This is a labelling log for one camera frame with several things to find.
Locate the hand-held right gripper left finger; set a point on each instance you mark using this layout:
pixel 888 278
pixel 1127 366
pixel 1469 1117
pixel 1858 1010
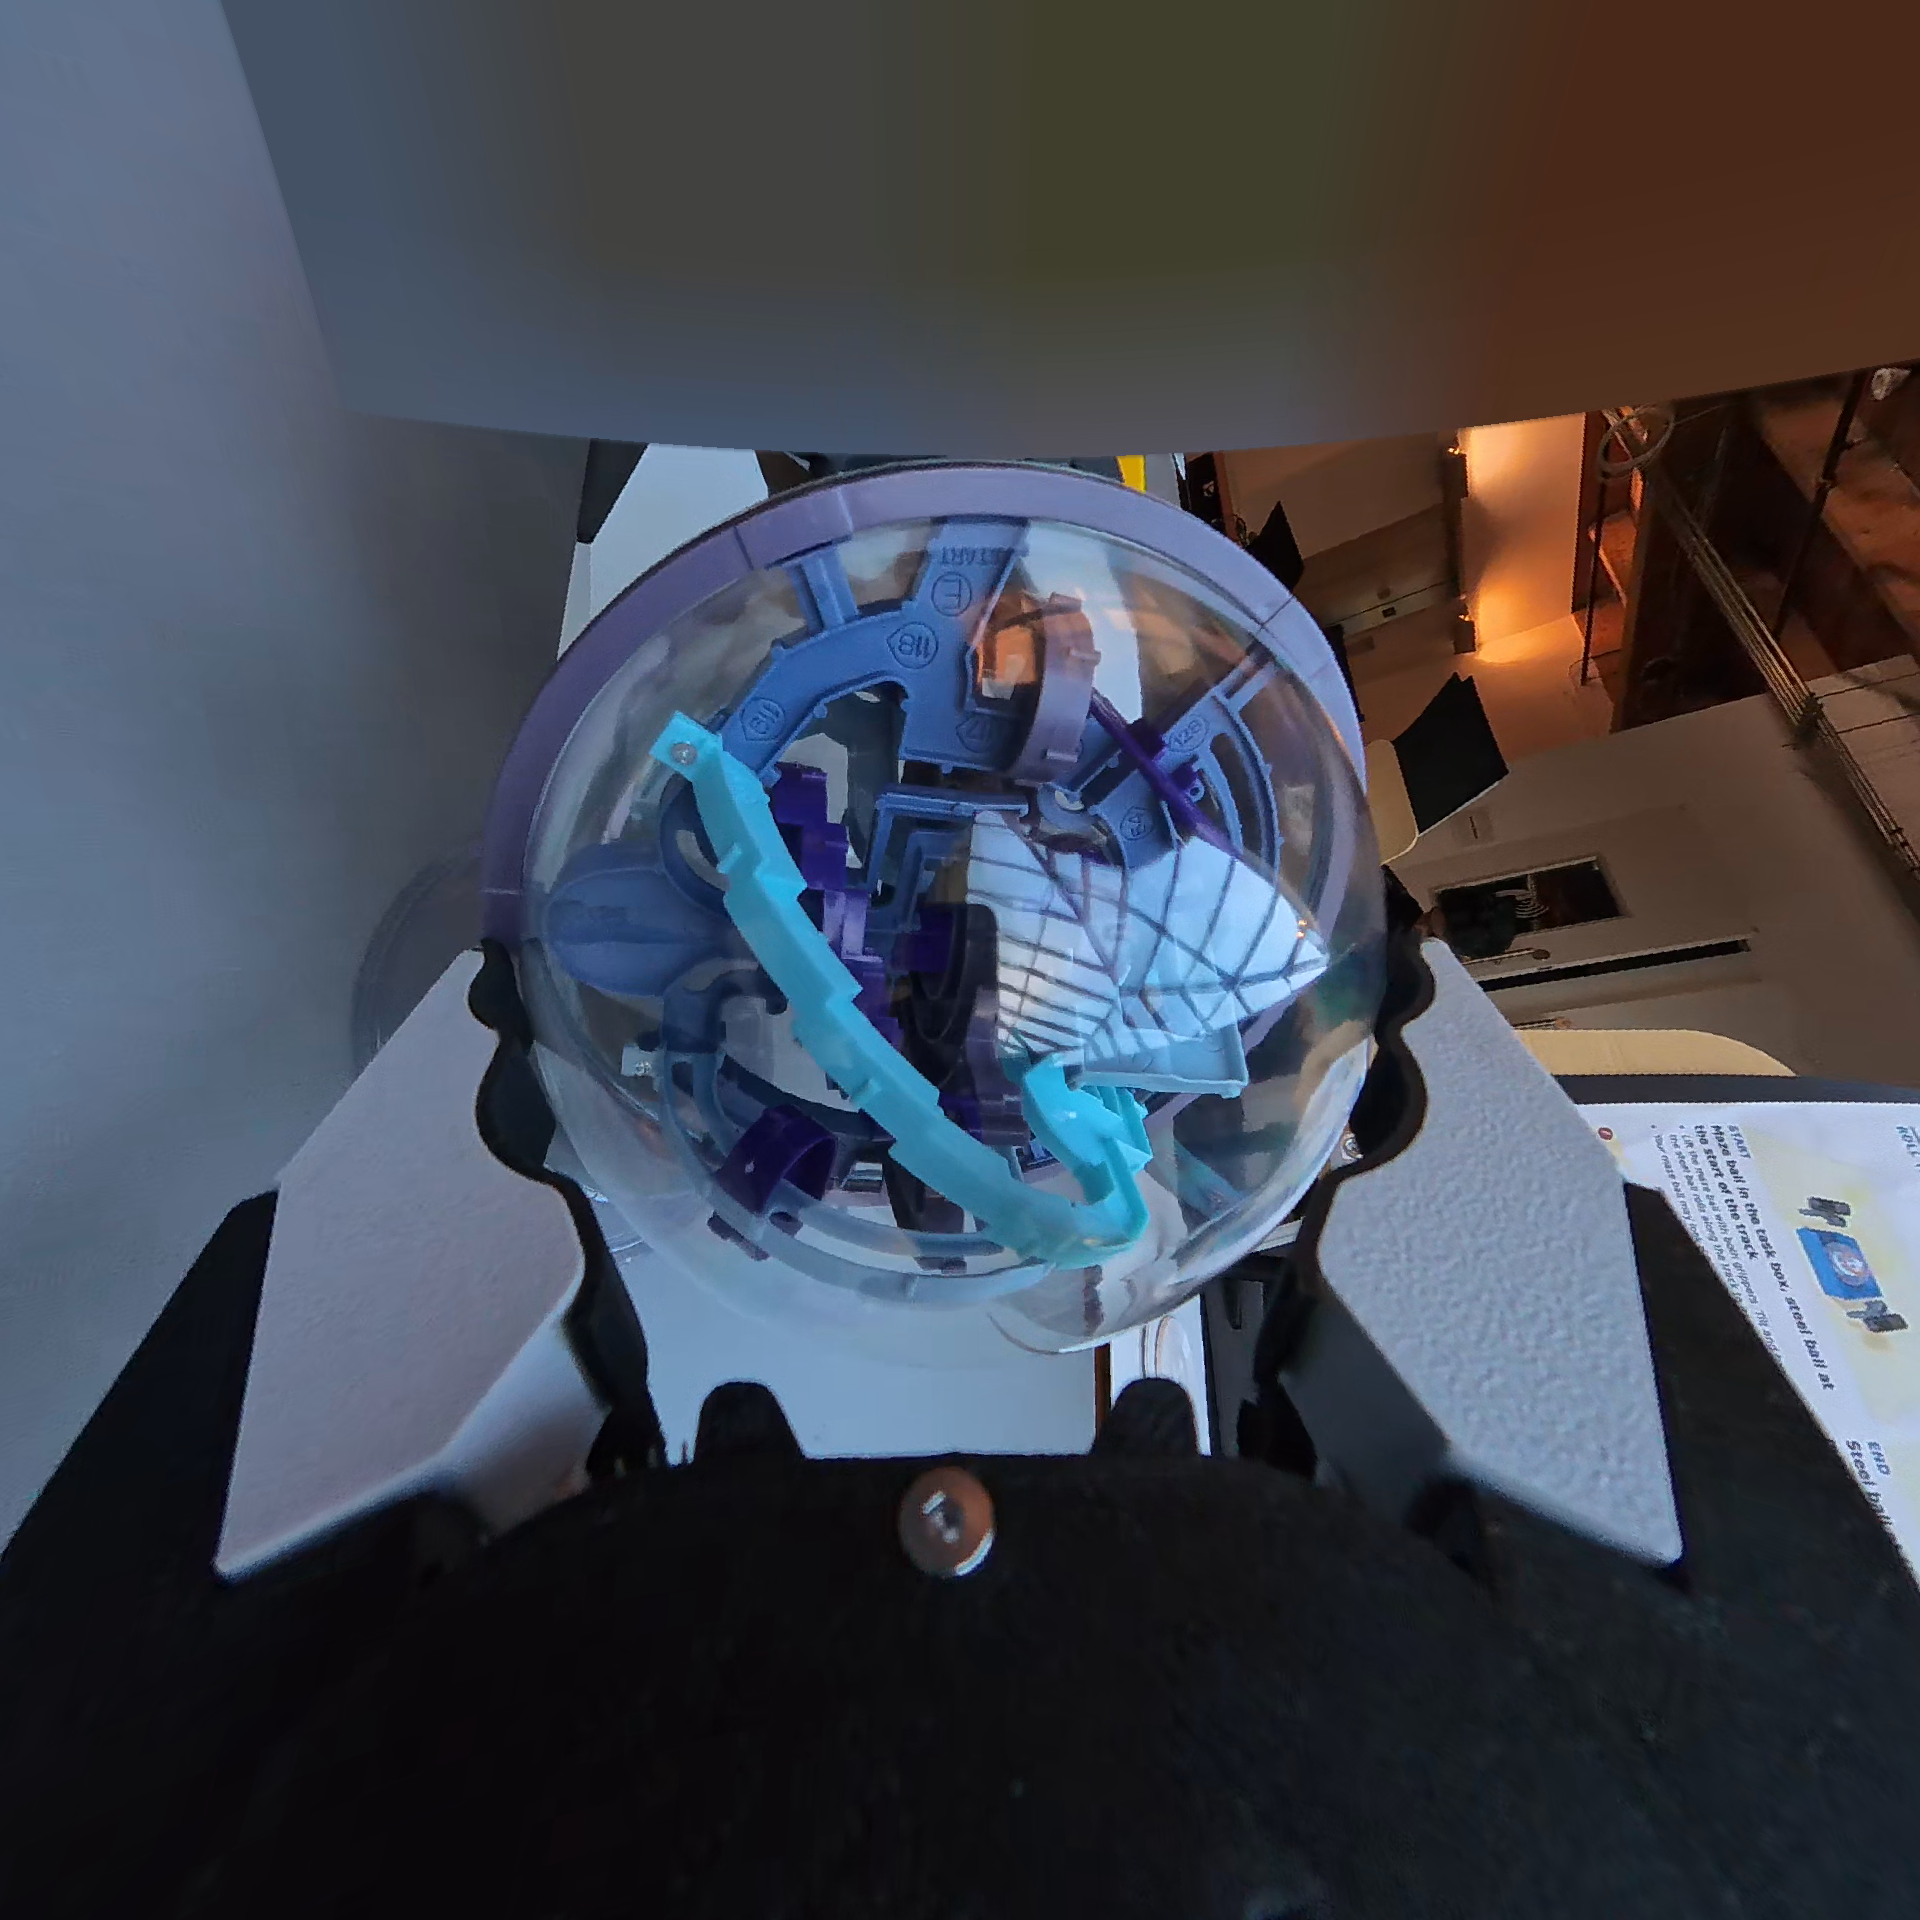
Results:
pixel 399 1245

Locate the clear plastic maze ball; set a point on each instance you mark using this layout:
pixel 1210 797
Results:
pixel 839 842

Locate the printed instruction sheet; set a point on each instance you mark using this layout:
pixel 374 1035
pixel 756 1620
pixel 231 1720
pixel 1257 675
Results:
pixel 1785 1292

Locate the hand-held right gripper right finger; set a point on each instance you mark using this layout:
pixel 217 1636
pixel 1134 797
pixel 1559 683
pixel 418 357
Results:
pixel 1502 1265

